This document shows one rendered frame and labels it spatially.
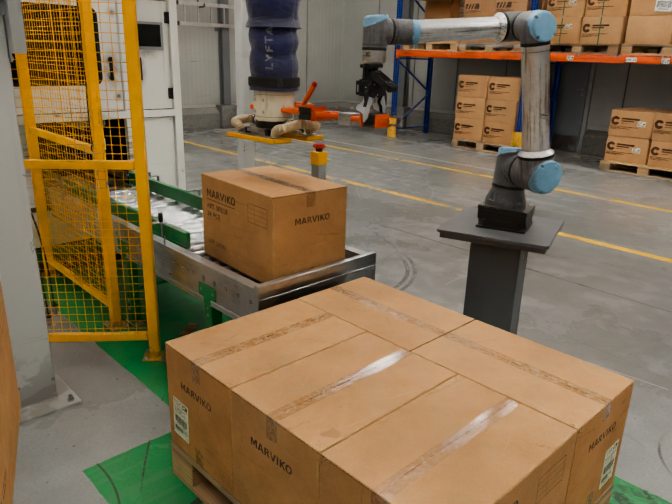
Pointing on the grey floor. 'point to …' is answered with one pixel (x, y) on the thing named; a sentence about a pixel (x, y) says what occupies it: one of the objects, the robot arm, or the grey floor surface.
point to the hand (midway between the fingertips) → (374, 119)
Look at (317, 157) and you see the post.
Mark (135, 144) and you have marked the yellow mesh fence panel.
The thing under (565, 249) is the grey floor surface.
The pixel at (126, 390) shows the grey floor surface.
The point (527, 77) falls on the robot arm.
